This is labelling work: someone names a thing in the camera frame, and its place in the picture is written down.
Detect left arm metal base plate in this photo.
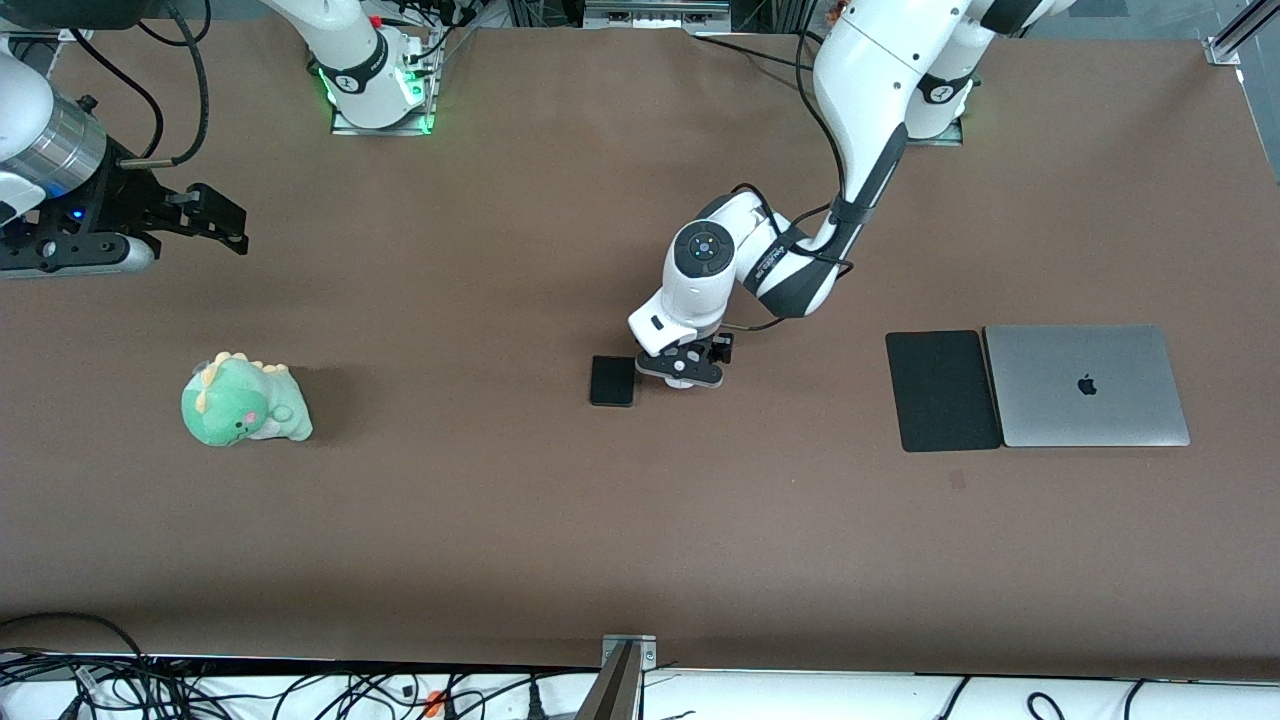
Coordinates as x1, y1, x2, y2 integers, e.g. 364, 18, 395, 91
903, 118, 966, 148

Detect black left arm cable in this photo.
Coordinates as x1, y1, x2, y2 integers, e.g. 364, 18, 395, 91
722, 28, 859, 333

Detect grey closed laptop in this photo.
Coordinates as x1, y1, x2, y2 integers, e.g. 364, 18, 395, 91
983, 324, 1192, 449

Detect metal table edge bracket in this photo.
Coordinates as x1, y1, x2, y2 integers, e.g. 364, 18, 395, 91
601, 634, 659, 672

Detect green dinosaur plush toy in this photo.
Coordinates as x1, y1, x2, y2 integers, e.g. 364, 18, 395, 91
180, 351, 315, 448

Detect aluminium corner profile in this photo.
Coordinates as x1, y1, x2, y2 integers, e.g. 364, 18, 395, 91
1204, 0, 1265, 67

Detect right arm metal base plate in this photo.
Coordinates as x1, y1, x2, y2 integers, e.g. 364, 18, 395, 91
330, 30, 443, 137

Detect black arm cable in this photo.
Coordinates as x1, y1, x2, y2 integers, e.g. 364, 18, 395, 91
58, 0, 213, 169
722, 28, 859, 333

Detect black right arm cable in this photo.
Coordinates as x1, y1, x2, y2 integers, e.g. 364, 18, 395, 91
58, 0, 213, 169

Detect aluminium frame rail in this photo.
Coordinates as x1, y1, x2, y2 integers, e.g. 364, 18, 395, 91
582, 0, 733, 30

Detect tangled black floor cables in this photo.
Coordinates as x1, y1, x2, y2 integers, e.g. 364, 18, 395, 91
0, 611, 601, 720

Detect aluminium profile bar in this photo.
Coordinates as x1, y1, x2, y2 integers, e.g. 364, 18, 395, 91
575, 641, 642, 720

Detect black phone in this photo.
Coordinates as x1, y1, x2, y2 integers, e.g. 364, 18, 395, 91
589, 355, 638, 409

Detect black cable across table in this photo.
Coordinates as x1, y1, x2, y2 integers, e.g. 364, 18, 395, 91
693, 33, 816, 73

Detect black mouse pad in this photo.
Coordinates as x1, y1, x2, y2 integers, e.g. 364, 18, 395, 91
885, 330, 1004, 454

